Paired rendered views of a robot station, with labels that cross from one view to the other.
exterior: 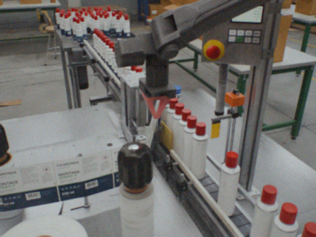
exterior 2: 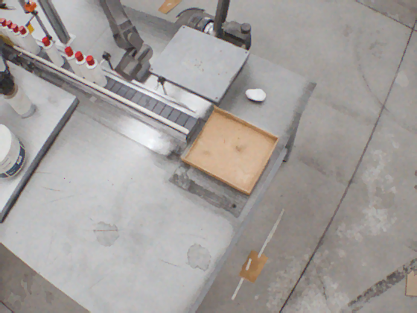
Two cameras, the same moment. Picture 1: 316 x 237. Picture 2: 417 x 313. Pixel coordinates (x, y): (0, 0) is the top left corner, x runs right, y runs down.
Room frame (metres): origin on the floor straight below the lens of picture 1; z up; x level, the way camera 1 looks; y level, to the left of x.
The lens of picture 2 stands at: (-0.68, -0.17, 2.43)
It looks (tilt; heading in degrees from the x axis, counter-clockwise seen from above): 68 degrees down; 332
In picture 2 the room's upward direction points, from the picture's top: 11 degrees counter-clockwise
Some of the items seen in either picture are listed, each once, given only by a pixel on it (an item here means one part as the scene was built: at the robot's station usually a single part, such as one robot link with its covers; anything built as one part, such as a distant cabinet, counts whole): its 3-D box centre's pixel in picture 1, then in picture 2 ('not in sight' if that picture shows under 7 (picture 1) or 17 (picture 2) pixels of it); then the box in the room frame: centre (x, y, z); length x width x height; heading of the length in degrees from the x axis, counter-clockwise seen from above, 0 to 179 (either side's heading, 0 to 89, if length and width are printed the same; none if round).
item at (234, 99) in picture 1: (221, 139); (36, 27); (0.86, -0.20, 1.05); 0.10 x 0.04 x 0.33; 112
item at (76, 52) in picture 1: (78, 68); not in sight; (2.54, 0.67, 0.71); 0.15 x 0.12 x 0.34; 112
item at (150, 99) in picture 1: (155, 100); not in sight; (0.76, 0.01, 1.23); 0.07 x 0.07 x 0.09; 22
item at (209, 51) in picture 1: (213, 51); not in sight; (0.86, -0.15, 1.33); 0.04 x 0.03 x 0.04; 77
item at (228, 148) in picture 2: not in sight; (231, 149); (-0.14, -0.55, 0.85); 0.30 x 0.26 x 0.04; 22
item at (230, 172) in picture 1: (228, 184); (52, 51); (0.72, -0.20, 0.98); 0.05 x 0.05 x 0.20
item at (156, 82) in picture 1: (157, 76); not in sight; (0.75, 0.00, 1.30); 0.10 x 0.07 x 0.07; 22
